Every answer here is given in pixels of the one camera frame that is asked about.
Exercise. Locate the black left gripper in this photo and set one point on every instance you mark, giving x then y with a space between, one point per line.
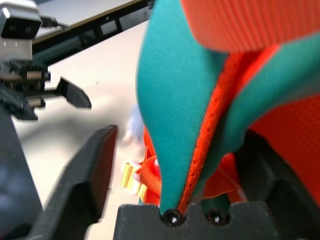
22 85

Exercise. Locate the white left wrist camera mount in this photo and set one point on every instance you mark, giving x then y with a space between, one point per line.
17 27

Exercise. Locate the black framed side table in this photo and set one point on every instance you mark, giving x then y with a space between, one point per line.
100 27

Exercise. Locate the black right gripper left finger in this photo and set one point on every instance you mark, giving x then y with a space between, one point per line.
82 180

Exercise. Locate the teal and orange backpack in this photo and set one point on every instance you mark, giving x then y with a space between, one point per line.
175 75

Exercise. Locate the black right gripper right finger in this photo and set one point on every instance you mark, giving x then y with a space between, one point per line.
275 180

